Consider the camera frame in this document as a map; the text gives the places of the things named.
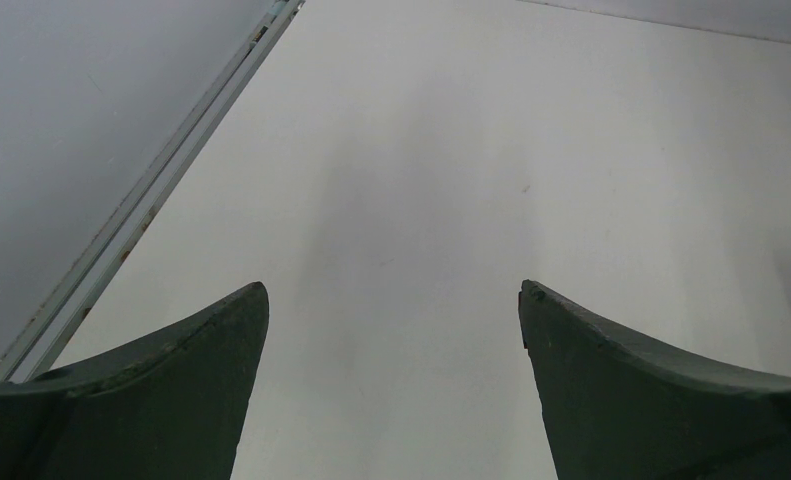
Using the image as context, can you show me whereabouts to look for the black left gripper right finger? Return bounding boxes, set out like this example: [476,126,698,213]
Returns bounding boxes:
[518,280,791,479]

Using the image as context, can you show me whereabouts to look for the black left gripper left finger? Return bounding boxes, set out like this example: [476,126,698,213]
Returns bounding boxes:
[0,282,269,479]

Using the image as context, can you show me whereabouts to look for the aluminium frame profile left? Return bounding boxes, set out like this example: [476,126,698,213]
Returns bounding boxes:
[0,1,300,382]

